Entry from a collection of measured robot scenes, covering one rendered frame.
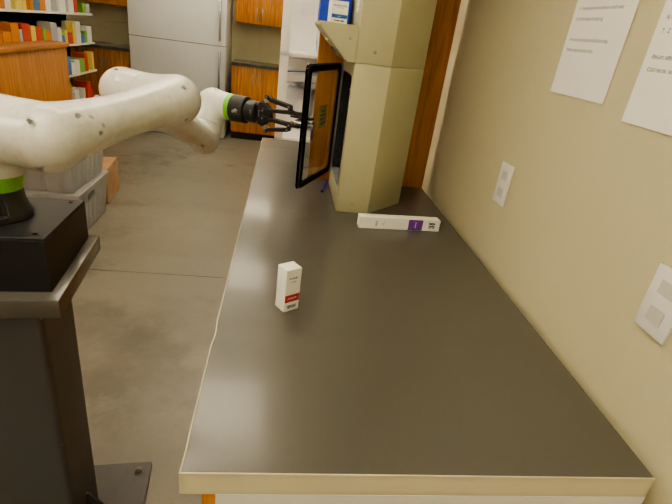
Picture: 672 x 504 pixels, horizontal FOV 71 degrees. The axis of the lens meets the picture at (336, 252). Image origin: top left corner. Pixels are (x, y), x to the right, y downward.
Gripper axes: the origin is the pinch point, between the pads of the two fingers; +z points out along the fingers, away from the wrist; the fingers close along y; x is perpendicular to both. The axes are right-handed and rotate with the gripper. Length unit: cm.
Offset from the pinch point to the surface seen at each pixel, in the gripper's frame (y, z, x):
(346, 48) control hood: 24.6, 15.9, -8.7
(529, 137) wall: 10, 71, -18
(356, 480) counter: -27, 58, -104
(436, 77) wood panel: 18, 36, 42
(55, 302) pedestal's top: -26, -10, -92
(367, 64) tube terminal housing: 21.0, 21.9, -5.3
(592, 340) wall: -19, 91, -60
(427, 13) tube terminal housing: 37, 34, 12
